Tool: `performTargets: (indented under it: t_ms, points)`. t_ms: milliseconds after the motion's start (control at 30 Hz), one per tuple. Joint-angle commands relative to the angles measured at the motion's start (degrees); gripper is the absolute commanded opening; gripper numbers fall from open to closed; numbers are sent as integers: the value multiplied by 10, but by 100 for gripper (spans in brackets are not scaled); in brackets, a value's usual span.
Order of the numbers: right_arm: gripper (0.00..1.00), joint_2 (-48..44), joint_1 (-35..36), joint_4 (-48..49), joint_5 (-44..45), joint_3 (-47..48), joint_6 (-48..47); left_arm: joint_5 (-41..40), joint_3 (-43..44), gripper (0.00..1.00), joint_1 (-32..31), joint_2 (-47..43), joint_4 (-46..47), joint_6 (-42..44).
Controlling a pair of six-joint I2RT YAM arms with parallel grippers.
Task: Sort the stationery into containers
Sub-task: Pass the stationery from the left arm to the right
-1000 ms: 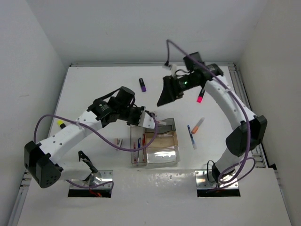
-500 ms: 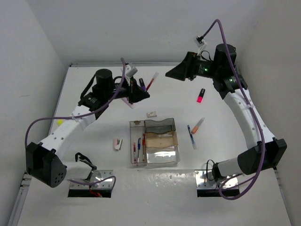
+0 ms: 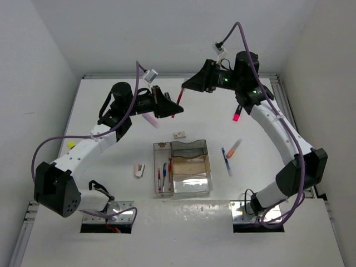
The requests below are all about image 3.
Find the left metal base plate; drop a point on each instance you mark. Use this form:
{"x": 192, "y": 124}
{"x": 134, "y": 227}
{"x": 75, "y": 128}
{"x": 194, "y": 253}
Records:
{"x": 116, "y": 212}

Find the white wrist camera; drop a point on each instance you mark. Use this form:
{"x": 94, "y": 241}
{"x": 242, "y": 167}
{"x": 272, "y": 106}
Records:
{"x": 149, "y": 76}
{"x": 219, "y": 48}

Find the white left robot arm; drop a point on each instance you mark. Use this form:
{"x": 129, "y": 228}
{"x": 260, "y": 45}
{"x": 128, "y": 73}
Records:
{"x": 55, "y": 183}

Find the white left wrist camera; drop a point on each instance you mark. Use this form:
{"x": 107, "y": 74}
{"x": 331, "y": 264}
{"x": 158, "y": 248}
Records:
{"x": 149, "y": 76}

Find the clear transparent tray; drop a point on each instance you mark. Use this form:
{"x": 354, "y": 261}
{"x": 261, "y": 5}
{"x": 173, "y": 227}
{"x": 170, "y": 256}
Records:
{"x": 191, "y": 186}

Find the red gel pen clear cap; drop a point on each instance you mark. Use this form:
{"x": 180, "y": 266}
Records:
{"x": 179, "y": 98}

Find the red gel pen in tray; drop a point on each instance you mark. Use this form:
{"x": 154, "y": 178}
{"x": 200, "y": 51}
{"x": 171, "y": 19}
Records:
{"x": 159, "y": 179}

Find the amber clear tray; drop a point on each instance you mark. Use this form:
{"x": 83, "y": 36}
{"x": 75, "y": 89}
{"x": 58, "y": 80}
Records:
{"x": 190, "y": 166}

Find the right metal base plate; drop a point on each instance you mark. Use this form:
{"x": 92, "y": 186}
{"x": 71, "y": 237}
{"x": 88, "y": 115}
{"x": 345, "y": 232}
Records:
{"x": 242, "y": 213}

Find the metal base plate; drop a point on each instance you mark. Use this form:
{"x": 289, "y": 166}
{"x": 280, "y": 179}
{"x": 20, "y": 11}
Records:
{"x": 242, "y": 213}
{"x": 116, "y": 212}

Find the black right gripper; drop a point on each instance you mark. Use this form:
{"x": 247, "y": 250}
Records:
{"x": 204, "y": 79}

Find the blue ballpoint pen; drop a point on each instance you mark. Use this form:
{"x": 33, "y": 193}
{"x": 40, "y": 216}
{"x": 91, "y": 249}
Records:
{"x": 164, "y": 175}

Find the red ballpoint pen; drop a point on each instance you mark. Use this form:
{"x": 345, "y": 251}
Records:
{"x": 170, "y": 172}

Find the orange pastel highlighter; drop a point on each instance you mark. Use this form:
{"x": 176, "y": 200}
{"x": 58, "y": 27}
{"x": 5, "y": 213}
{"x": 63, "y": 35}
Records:
{"x": 233, "y": 148}

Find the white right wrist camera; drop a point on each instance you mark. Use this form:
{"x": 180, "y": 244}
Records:
{"x": 219, "y": 48}

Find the grey clear tray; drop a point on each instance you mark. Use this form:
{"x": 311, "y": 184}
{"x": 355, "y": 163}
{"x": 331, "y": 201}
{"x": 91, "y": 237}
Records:
{"x": 189, "y": 150}

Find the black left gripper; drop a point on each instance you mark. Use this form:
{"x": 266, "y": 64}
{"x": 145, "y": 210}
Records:
{"x": 162, "y": 106}

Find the yellow black highlighter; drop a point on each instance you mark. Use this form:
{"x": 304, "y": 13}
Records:
{"x": 71, "y": 145}

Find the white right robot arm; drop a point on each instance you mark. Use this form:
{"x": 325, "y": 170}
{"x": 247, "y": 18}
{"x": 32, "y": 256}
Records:
{"x": 303, "y": 164}

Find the long smoky clear tray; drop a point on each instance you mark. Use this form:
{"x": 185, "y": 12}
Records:
{"x": 162, "y": 153}

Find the blue gel pen clear cap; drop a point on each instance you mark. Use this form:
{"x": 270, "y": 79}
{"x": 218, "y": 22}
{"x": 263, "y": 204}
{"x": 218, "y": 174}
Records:
{"x": 226, "y": 162}

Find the pink mini stapler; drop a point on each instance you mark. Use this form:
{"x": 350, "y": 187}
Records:
{"x": 139, "y": 170}

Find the pink black highlighter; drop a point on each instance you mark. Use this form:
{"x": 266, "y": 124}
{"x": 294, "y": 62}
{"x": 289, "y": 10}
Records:
{"x": 237, "y": 113}

